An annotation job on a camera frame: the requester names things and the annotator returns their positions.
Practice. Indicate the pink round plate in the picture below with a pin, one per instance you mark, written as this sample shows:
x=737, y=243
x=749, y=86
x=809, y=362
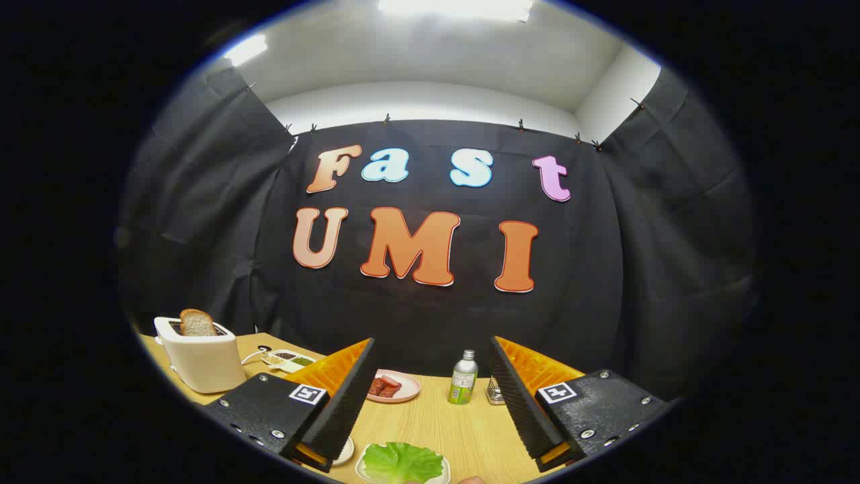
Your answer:
x=408, y=386

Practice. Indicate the silver bottle with green label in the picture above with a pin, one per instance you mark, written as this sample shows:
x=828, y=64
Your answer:
x=463, y=383

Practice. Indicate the small ceiling light panel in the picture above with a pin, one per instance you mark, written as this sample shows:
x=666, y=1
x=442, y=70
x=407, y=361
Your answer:
x=245, y=49

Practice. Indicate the brown crust bread slice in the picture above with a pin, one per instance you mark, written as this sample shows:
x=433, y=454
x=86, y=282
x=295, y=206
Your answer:
x=197, y=324

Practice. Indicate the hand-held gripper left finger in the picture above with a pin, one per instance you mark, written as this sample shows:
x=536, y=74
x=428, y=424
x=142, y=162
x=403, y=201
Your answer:
x=349, y=396

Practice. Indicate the brown meat slice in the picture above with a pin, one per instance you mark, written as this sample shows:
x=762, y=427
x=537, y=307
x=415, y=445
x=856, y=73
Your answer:
x=392, y=390
x=376, y=388

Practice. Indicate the green lettuce leaf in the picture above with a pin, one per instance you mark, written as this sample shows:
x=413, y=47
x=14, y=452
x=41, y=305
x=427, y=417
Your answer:
x=403, y=462

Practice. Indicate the red sausage piece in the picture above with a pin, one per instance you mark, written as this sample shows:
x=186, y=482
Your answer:
x=390, y=380

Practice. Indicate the cream white toaster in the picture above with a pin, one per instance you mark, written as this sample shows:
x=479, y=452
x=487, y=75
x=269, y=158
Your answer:
x=205, y=359

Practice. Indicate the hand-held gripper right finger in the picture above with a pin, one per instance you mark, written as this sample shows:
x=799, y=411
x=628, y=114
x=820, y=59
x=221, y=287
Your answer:
x=517, y=396

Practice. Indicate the black backdrop cloth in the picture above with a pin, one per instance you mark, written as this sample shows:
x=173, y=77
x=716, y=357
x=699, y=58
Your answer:
x=437, y=316

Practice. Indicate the white divided dish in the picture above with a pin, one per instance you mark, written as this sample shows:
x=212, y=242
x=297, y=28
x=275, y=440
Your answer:
x=290, y=367

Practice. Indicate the white square plate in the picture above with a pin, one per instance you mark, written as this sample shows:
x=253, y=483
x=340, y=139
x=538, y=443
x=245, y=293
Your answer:
x=360, y=470

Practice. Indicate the white oval plate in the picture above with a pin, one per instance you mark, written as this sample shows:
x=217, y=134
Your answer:
x=345, y=452

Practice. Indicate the large ceiling light panel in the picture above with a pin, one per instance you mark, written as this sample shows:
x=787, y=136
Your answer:
x=457, y=8

